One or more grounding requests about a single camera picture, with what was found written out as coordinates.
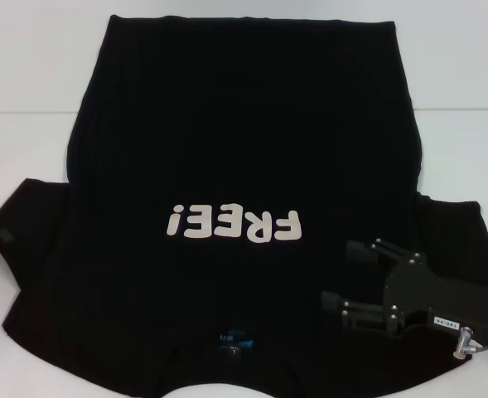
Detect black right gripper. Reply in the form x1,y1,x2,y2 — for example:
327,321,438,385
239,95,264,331
320,238,488,346

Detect right arm cable with plug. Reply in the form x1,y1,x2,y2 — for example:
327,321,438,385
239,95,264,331
452,327,488,360

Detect black t-shirt with FREE print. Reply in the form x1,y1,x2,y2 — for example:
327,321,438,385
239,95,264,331
0,14,488,398

